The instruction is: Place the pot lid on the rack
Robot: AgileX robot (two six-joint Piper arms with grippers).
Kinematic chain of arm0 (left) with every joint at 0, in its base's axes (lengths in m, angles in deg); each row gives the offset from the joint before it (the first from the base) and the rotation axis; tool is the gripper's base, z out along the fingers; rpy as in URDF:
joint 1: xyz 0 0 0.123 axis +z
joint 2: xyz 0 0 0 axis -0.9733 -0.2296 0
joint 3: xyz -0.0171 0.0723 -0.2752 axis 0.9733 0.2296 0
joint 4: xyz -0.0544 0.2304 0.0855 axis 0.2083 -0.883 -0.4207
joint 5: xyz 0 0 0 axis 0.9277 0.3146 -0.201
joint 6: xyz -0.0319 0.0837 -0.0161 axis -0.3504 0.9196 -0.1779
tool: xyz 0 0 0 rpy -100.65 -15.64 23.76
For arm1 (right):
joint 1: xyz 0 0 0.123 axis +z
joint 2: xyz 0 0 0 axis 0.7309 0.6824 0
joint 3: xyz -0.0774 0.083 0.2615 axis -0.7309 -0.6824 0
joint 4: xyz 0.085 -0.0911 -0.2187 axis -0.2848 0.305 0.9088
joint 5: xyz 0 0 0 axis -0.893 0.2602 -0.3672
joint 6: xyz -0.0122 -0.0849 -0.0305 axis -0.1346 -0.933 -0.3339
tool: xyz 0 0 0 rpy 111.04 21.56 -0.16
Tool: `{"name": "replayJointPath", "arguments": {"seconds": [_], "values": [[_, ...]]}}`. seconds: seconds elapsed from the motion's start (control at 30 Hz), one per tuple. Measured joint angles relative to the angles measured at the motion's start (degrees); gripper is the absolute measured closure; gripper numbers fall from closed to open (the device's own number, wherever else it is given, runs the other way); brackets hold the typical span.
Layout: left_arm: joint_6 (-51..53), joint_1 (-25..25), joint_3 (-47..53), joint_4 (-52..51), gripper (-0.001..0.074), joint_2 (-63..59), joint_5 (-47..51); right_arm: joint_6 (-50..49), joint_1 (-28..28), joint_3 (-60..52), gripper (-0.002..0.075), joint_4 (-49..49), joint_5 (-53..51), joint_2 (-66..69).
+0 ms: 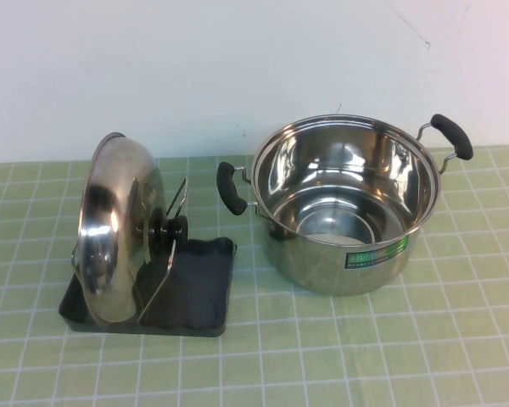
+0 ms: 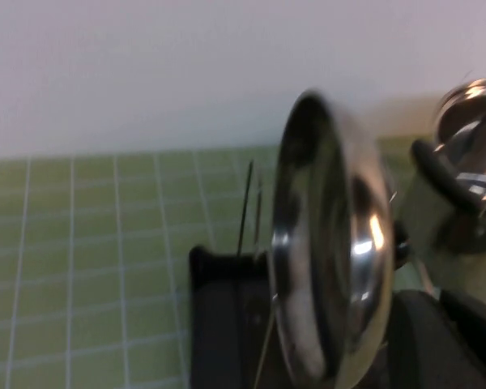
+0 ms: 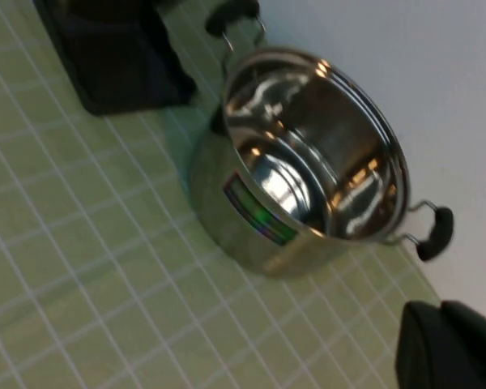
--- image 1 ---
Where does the steel pot lid black knob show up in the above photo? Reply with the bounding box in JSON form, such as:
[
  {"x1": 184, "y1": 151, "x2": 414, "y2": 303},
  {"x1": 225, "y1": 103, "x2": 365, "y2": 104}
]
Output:
[{"x1": 70, "y1": 131, "x2": 188, "y2": 326}]

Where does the green checkered tablecloth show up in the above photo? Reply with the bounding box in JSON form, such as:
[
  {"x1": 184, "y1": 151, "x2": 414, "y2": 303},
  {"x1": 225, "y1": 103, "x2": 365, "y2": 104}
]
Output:
[{"x1": 0, "y1": 143, "x2": 509, "y2": 407}]

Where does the stainless steel two-handled pot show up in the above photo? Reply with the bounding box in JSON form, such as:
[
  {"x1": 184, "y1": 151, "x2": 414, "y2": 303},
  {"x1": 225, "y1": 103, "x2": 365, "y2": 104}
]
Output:
[{"x1": 216, "y1": 112, "x2": 475, "y2": 298}]

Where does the wire lid rack black tray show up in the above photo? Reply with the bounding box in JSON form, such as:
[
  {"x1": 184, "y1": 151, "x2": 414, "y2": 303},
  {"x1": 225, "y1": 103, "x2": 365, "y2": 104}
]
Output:
[{"x1": 57, "y1": 176, "x2": 238, "y2": 340}]

